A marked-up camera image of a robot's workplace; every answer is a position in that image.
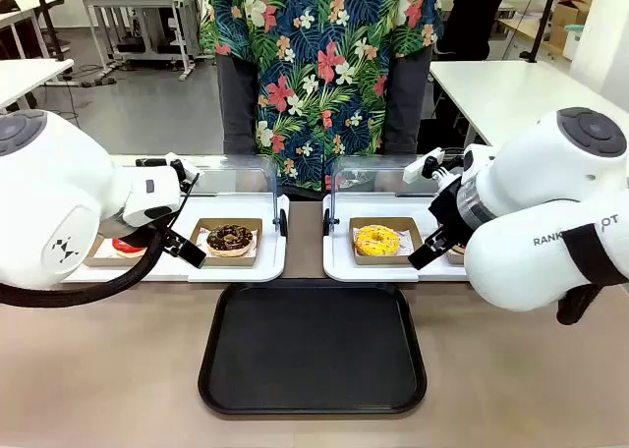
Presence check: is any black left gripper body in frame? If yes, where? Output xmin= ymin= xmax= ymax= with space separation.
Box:
xmin=117 ymin=220 xmax=173 ymax=247

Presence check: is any black arm strap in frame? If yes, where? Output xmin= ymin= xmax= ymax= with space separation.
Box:
xmin=562 ymin=220 xmax=629 ymax=289

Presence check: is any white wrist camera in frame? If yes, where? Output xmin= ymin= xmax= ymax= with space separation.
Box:
xmin=402 ymin=146 xmax=466 ymax=185
xmin=164 ymin=151 xmax=204 ymax=195

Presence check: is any black plastic serving tray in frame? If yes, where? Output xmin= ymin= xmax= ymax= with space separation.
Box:
xmin=198 ymin=281 xmax=428 ymax=416

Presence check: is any black stand pole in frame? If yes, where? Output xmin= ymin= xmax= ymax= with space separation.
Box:
xmin=519 ymin=0 xmax=562 ymax=65

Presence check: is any chocolate glazed donut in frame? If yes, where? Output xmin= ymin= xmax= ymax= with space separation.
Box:
xmin=205 ymin=224 xmax=257 ymax=258

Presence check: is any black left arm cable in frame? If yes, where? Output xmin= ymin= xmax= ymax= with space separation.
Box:
xmin=0 ymin=224 xmax=166 ymax=308

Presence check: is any person's right grey-sleeved arm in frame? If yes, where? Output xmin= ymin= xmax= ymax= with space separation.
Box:
xmin=216 ymin=52 xmax=259 ymax=156

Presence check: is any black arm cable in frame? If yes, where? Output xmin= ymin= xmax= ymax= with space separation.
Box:
xmin=0 ymin=224 xmax=166 ymax=308
xmin=555 ymin=284 xmax=604 ymax=327

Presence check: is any person's left grey-sleeved arm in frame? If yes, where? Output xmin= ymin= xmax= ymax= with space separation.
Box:
xmin=384 ymin=43 xmax=435 ymax=156

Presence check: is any small white table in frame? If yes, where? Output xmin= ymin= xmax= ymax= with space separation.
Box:
xmin=0 ymin=58 xmax=76 ymax=113

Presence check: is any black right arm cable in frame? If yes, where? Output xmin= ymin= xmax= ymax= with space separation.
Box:
xmin=555 ymin=284 xmax=604 ymax=327

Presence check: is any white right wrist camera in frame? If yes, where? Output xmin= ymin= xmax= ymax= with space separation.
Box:
xmin=402 ymin=146 xmax=466 ymax=185

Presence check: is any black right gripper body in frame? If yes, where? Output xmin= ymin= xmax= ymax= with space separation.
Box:
xmin=427 ymin=178 xmax=474 ymax=236

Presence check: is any black office chair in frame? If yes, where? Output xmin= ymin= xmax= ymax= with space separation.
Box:
xmin=34 ymin=0 xmax=70 ymax=62

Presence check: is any brown cardboard storage box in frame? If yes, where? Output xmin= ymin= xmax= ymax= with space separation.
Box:
xmin=548 ymin=0 xmax=593 ymax=47

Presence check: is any white display tray base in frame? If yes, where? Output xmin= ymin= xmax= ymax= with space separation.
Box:
xmin=62 ymin=192 xmax=288 ymax=284
xmin=321 ymin=192 xmax=469 ymax=283

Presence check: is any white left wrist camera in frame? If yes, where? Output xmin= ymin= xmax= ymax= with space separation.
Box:
xmin=164 ymin=151 xmax=204 ymax=195

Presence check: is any red glazed donut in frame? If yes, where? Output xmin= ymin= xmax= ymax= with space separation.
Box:
xmin=111 ymin=236 xmax=149 ymax=259

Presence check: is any person in floral shirt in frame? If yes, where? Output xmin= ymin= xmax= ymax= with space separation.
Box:
xmin=200 ymin=0 xmax=444 ymax=197

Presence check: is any person's grey-sleeved arm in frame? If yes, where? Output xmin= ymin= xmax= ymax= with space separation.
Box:
xmin=216 ymin=52 xmax=259 ymax=156
xmin=384 ymin=43 xmax=435 ymax=156

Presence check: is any yellow sprinkled donut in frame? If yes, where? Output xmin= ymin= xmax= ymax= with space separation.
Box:
xmin=354 ymin=224 xmax=402 ymax=256

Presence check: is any person in black clothes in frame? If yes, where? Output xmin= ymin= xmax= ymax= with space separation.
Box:
xmin=434 ymin=0 xmax=523 ymax=64

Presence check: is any large white table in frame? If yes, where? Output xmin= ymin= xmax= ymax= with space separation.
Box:
xmin=429 ymin=59 xmax=629 ymax=149

